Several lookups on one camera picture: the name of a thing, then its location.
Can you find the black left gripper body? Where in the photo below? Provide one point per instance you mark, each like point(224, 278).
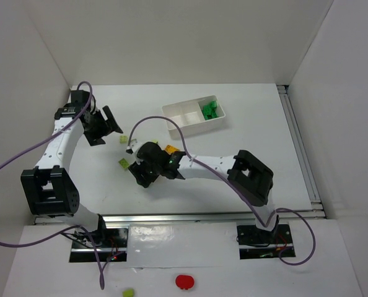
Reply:
point(103, 124)

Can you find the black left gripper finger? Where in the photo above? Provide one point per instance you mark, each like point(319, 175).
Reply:
point(111, 121)
point(94, 141)

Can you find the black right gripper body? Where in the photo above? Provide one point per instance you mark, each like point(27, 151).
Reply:
point(141, 172)

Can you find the light green square lego upturned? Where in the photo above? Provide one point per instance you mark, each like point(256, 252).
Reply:
point(123, 139)

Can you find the orange-yellow rectangular lego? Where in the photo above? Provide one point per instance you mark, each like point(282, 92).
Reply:
point(170, 149)

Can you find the lime green rectangular lego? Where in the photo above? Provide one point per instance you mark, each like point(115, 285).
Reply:
point(124, 163)

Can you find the dark green lego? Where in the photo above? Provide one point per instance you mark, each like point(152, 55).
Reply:
point(209, 110)

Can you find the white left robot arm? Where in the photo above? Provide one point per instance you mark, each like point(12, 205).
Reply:
point(49, 190)

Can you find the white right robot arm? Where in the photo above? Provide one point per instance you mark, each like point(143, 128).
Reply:
point(246, 175)

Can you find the white divided container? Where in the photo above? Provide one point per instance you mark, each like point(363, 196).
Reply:
point(189, 118)

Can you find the red round lego piece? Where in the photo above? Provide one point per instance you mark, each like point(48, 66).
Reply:
point(185, 282)

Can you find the light green lego on ledge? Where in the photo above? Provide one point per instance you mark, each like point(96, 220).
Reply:
point(128, 293)

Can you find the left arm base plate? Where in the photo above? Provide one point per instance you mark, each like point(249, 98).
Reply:
point(113, 247)

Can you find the aluminium rail front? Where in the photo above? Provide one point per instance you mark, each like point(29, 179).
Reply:
point(199, 217)

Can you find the aluminium rail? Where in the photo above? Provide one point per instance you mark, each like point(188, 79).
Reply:
point(299, 145)
point(199, 217)

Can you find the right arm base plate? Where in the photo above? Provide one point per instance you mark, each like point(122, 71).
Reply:
point(259, 244)

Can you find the aluminium rail right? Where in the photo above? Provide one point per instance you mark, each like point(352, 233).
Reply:
point(299, 145)

